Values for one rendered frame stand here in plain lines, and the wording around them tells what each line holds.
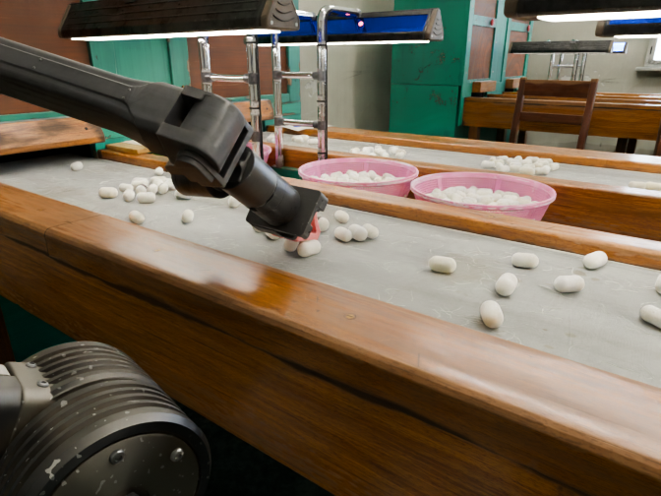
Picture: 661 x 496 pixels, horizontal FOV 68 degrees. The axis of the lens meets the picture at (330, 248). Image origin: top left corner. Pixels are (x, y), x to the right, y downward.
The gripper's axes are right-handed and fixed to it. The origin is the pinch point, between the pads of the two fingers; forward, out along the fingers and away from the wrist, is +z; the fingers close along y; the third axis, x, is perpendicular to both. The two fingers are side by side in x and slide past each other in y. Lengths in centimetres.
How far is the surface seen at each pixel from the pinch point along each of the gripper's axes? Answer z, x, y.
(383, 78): 237, -205, 172
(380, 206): 14.4, -11.6, -0.2
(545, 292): 3.6, -1.0, -31.8
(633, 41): 367, -352, 21
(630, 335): -0.4, 2.1, -41.1
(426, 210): 14.1, -12.5, -8.8
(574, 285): 3.8, -2.8, -34.5
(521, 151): 67, -55, -5
